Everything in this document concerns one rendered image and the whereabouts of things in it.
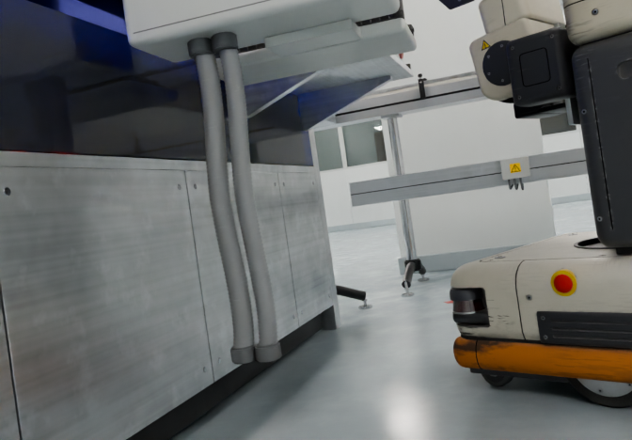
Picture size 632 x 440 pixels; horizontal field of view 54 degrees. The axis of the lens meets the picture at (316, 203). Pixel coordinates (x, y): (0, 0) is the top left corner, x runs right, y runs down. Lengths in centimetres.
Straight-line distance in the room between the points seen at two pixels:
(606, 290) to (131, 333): 88
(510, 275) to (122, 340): 77
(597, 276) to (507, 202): 228
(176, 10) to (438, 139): 252
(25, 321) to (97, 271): 18
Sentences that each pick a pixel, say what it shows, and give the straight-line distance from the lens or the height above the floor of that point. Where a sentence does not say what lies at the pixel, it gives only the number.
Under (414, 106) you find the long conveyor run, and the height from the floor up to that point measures 85.
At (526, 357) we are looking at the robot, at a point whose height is 9.
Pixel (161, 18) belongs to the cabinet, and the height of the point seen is 84.
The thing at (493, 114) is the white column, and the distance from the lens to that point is 353.
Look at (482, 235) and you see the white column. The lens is 354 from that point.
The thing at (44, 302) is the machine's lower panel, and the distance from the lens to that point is 106.
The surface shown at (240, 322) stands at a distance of 120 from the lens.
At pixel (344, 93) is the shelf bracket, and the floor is 83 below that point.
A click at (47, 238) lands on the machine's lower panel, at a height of 46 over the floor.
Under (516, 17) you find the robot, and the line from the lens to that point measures 155.
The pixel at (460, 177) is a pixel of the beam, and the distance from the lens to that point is 294.
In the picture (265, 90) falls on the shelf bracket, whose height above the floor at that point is 79.
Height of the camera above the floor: 45
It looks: level
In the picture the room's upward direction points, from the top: 8 degrees counter-clockwise
